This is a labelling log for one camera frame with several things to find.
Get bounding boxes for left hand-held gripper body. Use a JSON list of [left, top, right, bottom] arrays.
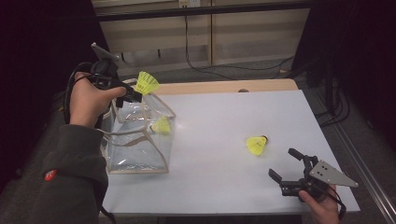
[[90, 42, 125, 91]]

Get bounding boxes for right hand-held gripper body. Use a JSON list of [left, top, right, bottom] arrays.
[[278, 154, 360, 203]]

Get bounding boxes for yellow plastic shuttlecock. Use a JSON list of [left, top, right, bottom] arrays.
[[134, 70, 161, 96], [246, 134, 269, 157], [149, 116, 173, 135]]

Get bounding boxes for clear plastic bag beige trim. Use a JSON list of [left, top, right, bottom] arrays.
[[99, 77, 177, 175]]

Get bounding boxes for person's left hand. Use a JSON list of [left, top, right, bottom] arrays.
[[68, 72, 128, 129]]

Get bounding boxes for person's right hand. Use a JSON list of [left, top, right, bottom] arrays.
[[298, 186, 340, 224]]

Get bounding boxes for black metal stand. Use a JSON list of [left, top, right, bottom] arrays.
[[306, 60, 335, 115]]

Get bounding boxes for white table cover board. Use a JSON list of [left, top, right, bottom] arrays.
[[102, 89, 361, 216]]

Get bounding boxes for black curtain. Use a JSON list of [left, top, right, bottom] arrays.
[[0, 0, 120, 188], [292, 0, 396, 150]]

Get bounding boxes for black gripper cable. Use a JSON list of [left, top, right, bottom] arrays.
[[317, 185, 347, 222], [63, 61, 118, 224]]

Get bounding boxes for aluminium floor rail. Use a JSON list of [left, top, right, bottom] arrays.
[[311, 90, 396, 224]]

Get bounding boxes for black floor cables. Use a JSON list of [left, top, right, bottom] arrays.
[[314, 90, 351, 128]]

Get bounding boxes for yellow and black cable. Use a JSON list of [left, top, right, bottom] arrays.
[[57, 91, 68, 113]]

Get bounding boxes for white wall socket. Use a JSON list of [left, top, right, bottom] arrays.
[[178, 0, 202, 8]]

